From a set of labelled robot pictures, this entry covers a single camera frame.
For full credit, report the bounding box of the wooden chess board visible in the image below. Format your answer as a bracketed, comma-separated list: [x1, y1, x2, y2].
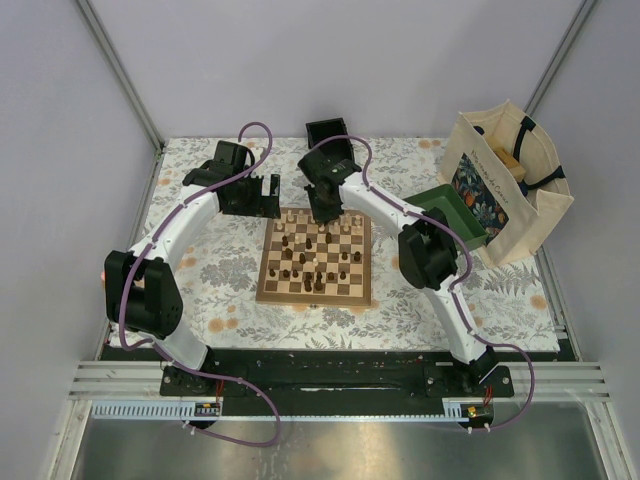
[256, 207, 372, 308]

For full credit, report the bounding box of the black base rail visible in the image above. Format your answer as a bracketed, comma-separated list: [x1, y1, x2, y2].
[161, 349, 514, 399]

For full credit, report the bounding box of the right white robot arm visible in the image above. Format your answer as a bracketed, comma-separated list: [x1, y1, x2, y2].
[298, 142, 498, 396]

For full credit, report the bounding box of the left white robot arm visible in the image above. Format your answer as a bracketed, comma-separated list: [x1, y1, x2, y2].
[104, 141, 280, 395]

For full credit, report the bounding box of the wooden box in bag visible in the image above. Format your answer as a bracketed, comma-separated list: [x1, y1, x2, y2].
[492, 146, 526, 182]

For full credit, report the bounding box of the white slotted cable duct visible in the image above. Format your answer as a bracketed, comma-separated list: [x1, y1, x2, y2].
[91, 398, 469, 425]

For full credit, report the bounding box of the cream canvas tote bag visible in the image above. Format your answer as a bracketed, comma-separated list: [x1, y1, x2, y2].
[438, 101, 574, 267]

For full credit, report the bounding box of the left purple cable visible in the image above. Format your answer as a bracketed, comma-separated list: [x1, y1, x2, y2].
[119, 121, 282, 446]

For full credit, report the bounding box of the green metal tray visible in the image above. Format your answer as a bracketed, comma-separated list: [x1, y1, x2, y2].
[405, 184, 488, 251]

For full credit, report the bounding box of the black plastic bin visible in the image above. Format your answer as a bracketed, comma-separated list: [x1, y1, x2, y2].
[305, 117, 348, 149]

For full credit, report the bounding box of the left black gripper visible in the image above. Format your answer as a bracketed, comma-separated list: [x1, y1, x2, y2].
[224, 172, 280, 219]

